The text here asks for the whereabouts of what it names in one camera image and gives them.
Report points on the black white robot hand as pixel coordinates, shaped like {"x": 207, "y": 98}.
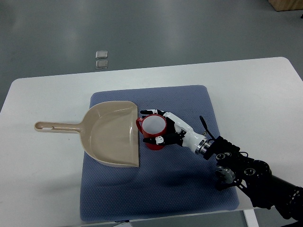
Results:
{"x": 178, "y": 132}

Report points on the red cup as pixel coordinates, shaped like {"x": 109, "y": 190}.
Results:
{"x": 151, "y": 126}

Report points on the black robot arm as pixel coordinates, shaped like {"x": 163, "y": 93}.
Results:
{"x": 234, "y": 168}

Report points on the beige plastic dustpan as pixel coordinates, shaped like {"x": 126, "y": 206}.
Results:
{"x": 108, "y": 133}

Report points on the blue textured mat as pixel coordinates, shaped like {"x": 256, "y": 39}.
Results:
{"x": 168, "y": 182}

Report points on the upper metal floor plate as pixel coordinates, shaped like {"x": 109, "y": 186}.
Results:
{"x": 101, "y": 54}

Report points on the white table leg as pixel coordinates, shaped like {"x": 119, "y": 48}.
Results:
{"x": 250, "y": 217}

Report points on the wooden box corner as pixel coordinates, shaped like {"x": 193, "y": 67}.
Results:
{"x": 286, "y": 5}

